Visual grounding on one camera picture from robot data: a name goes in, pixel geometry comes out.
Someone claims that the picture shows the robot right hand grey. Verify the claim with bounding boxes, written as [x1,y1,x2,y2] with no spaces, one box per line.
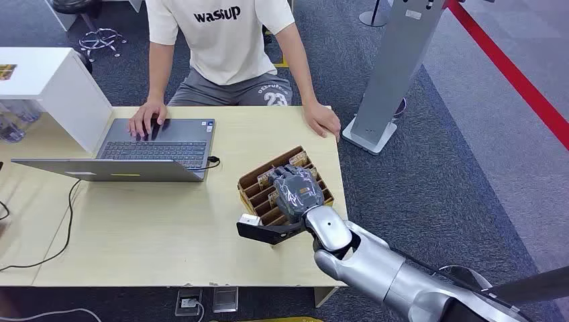
[268,164,325,223]

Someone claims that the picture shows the person's left hand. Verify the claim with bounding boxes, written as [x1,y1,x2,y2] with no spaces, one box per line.
[303,102,342,143]

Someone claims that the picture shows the person's right hand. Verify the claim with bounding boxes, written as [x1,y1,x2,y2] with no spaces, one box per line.
[127,99,169,140]

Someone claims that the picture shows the brown slotted card holder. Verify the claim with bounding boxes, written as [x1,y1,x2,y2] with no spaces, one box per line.
[237,146,335,228]

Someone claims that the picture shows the person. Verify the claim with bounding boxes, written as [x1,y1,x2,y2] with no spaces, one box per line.
[127,0,342,143]

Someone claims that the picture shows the grey laptop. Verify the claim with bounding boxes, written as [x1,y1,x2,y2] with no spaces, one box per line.
[11,117,217,183]

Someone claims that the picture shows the yellow floor tape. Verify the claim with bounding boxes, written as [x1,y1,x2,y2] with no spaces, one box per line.
[262,26,291,69]

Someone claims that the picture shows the grey kiosk stand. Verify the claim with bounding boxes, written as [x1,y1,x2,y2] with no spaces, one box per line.
[342,0,448,156]

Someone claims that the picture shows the office chair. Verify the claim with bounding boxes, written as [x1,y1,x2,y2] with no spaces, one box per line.
[52,0,128,64]

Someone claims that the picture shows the white box shelf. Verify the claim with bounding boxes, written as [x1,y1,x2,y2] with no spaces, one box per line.
[0,47,114,156]

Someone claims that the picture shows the table leg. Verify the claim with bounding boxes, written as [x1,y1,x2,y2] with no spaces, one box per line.
[313,286,342,309]

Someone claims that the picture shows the clear water bottle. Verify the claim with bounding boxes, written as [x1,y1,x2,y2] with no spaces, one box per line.
[9,99,44,124]
[0,113,27,144]

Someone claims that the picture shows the metal floor outlet cover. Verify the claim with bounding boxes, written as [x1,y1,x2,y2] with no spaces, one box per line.
[211,286,240,314]

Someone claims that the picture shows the floor power outlet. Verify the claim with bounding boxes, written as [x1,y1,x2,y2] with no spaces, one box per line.
[174,288,204,318]

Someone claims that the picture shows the dark grey bar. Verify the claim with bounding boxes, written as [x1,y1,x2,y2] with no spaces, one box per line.
[482,265,569,306]

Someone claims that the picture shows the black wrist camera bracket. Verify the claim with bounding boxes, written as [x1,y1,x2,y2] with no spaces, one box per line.
[236,221,309,246]

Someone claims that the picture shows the black laptop plug cable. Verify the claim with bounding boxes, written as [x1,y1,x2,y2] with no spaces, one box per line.
[187,155,222,173]

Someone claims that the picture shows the stanchion post with base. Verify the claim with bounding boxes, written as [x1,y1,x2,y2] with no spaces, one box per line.
[358,0,393,28]

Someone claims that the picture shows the long black cable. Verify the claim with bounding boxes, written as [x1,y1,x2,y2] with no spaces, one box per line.
[0,178,83,273]

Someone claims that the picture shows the white plug cable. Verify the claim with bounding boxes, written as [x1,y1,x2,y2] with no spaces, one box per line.
[181,299,206,322]

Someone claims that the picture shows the white floor cable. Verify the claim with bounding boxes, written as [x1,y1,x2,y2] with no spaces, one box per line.
[0,307,103,322]

